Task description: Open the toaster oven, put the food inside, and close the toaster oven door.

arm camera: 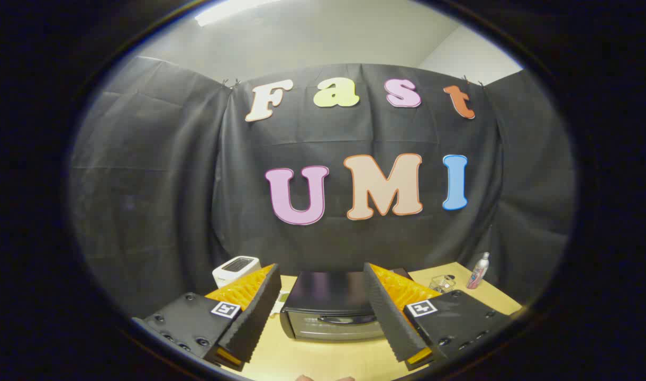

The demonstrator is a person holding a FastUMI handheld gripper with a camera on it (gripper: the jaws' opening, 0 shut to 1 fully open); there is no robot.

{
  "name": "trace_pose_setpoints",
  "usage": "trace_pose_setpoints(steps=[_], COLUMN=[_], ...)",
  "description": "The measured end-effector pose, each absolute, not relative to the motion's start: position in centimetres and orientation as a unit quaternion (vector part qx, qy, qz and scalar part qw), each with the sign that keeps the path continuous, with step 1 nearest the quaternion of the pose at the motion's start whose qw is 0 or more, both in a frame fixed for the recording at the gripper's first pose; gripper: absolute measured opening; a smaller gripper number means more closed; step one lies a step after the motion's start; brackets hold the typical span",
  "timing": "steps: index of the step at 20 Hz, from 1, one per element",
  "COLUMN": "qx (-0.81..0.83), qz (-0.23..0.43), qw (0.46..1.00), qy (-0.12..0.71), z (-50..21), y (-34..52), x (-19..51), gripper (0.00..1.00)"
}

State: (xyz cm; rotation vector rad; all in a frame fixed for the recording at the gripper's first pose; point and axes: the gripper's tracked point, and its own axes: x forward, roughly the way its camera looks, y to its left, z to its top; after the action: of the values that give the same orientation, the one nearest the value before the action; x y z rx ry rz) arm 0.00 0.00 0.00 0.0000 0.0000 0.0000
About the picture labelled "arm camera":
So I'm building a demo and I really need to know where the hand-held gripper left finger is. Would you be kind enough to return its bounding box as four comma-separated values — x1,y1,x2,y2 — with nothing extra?
131,263,282,372

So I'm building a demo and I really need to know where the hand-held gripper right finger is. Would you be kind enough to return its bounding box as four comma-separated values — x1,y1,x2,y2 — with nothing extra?
363,262,514,371

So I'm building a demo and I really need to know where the black toaster oven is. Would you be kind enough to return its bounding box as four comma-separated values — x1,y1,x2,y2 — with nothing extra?
279,268,414,341

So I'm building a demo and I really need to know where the white pop-up toaster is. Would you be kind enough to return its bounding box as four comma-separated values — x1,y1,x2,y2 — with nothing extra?
212,256,261,289

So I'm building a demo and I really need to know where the clear pen holder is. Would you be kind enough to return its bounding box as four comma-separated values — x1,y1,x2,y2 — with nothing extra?
429,274,457,293

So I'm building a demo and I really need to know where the pink and white spray bottle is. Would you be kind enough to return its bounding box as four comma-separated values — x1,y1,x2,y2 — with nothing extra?
467,252,490,289

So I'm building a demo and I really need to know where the black backdrop cloth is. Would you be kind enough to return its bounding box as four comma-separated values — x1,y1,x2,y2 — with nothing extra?
69,56,576,318

